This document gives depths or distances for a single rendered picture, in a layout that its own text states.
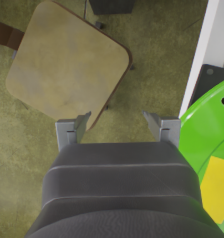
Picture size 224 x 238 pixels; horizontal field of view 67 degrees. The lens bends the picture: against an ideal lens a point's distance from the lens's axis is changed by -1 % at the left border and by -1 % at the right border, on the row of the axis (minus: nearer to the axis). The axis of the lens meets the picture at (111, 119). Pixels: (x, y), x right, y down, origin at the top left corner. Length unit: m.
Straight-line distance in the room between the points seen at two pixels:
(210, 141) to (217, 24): 0.23
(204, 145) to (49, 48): 0.57
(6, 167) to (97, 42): 1.38
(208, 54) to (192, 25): 1.01
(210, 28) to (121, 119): 1.02
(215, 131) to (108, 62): 0.48
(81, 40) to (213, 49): 0.41
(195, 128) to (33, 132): 1.35
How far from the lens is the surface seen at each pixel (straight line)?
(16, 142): 1.57
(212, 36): 0.36
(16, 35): 0.76
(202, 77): 0.35
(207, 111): 0.20
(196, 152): 0.20
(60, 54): 0.64
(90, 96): 0.63
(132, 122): 1.31
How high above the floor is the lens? 1.23
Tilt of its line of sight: 73 degrees down
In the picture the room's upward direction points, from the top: 178 degrees counter-clockwise
